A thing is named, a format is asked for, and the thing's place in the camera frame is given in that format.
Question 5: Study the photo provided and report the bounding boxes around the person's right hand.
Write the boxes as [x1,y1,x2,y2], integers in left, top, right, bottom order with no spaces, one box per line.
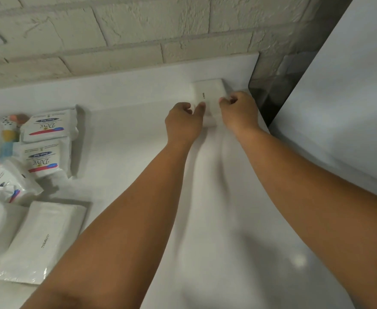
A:
[219,91,261,135]

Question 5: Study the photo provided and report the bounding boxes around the person's left hand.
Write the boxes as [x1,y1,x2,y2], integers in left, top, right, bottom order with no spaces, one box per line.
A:
[165,101,207,148]

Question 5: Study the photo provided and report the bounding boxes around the small plain white packet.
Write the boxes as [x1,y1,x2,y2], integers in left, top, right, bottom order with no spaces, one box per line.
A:
[190,79,231,128]

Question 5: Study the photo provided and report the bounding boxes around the person's left forearm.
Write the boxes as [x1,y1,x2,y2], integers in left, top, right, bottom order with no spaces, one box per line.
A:
[20,141,196,309]

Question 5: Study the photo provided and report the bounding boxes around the person's right forearm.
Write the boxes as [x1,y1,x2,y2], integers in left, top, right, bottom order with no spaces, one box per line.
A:
[234,125,377,309]

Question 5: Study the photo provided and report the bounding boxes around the white cabinet panel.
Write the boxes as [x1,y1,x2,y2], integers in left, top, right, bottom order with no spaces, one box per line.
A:
[268,0,377,204]

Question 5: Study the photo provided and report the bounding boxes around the white soap packet red label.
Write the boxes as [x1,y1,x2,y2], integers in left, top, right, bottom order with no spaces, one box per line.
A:
[13,136,73,180]
[19,105,80,143]

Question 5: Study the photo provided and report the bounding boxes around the colourful dotted packet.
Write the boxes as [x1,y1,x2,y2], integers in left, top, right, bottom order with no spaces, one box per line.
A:
[0,113,31,172]

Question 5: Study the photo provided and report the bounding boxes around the crumpled white plastic sachet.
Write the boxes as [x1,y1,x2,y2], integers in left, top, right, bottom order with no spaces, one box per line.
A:
[0,158,44,204]

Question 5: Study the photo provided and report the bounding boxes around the large plain white flat packet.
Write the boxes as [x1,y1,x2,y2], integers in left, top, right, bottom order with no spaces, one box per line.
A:
[0,200,87,285]

